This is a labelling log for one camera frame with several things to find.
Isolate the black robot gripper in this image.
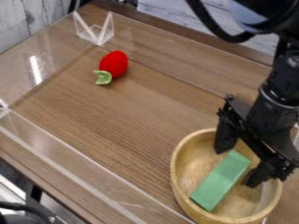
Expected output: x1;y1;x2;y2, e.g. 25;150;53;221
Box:
214;85;299;188

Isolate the green rectangular block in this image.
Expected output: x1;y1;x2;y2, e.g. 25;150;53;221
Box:
190;150;251;212

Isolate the brown wooden bowl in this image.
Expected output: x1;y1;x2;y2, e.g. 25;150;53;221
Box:
171;129;283;224

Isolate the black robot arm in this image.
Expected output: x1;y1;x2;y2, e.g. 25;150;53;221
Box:
214;0;299;188

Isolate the red plush strawberry toy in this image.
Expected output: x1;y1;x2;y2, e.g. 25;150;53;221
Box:
92;51;128;85

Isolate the black table leg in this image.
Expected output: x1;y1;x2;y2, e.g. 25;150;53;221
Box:
25;185;43;211

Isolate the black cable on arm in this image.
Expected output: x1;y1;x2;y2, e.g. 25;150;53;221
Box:
183;0;299;44

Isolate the clear acrylic corner bracket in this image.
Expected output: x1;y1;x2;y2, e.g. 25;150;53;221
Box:
72;11;115;46

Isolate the black cable under table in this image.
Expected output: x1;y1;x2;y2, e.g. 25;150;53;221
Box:
0;200;52;224

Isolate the clear acrylic tray wall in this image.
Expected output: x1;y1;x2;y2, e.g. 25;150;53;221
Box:
0;10;299;224

